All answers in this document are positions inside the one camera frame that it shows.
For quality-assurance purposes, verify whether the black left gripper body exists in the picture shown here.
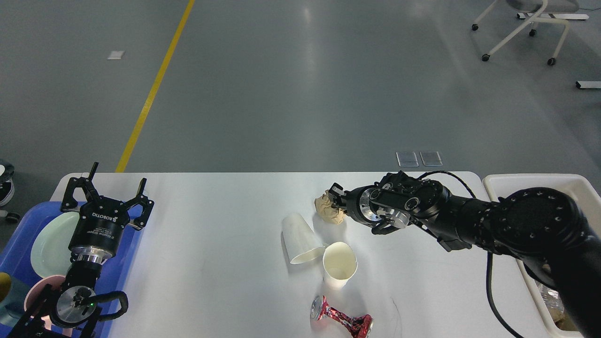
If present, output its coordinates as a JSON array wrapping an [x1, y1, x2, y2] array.
[[68, 198, 130, 261]]

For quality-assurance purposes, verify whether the crushed red can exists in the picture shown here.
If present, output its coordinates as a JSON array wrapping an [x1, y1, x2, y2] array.
[[310, 295, 373, 338]]

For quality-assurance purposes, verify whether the right floor outlet cover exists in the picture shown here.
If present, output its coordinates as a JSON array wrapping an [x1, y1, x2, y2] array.
[[419, 151, 444, 167]]

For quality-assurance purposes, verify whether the brown paper ball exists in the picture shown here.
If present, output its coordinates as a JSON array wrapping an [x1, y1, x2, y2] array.
[[314, 191, 347, 224]]

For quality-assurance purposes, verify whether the dark teal mug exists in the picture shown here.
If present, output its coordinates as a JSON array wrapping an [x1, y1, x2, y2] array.
[[0, 272, 31, 327]]

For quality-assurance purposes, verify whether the beige plastic bin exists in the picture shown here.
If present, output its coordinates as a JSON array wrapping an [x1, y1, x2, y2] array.
[[483, 173, 601, 338]]

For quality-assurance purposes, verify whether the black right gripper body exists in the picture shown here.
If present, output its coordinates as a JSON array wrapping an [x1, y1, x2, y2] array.
[[343, 185, 382, 225]]

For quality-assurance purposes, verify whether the tipped white paper cup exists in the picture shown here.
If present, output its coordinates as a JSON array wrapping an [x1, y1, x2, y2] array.
[[283, 213, 325, 265]]

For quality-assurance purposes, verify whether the white table foot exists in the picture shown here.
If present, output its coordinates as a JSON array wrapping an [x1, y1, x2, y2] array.
[[575, 80, 601, 90]]

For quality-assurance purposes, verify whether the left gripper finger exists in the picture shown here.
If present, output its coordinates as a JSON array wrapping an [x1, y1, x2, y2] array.
[[60, 162, 101, 213], [120, 178, 154, 230]]

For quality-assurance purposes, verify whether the blue plastic tray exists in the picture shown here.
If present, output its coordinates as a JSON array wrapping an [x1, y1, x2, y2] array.
[[0, 202, 146, 336]]

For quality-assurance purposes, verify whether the pink mug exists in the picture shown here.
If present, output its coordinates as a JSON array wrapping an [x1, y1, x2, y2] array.
[[23, 275, 66, 330]]

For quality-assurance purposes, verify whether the floor outlet cover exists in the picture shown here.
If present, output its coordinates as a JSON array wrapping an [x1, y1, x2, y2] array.
[[396, 151, 419, 168], [419, 151, 444, 167]]

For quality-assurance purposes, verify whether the aluminium foil tray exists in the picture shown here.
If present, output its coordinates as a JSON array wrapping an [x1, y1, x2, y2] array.
[[536, 282, 564, 312]]

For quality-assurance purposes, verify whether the white chair base left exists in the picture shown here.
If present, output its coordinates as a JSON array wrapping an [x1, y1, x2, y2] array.
[[0, 159, 21, 224]]

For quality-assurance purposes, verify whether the white office chair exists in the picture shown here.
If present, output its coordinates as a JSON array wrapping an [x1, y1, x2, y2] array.
[[481, 0, 580, 66]]

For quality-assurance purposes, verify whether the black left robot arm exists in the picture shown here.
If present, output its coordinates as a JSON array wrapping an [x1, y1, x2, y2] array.
[[7, 162, 155, 338]]

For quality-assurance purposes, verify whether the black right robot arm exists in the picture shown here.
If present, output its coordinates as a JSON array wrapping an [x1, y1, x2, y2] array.
[[325, 171, 601, 338]]

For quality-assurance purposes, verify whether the left floor outlet cover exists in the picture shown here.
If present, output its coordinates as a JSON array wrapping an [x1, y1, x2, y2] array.
[[396, 151, 419, 168]]

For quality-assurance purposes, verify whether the light green plate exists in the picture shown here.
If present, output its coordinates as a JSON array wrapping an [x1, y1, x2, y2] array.
[[30, 212, 79, 278]]

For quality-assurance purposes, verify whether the upright white paper cup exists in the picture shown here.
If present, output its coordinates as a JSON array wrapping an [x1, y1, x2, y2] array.
[[322, 241, 358, 290]]

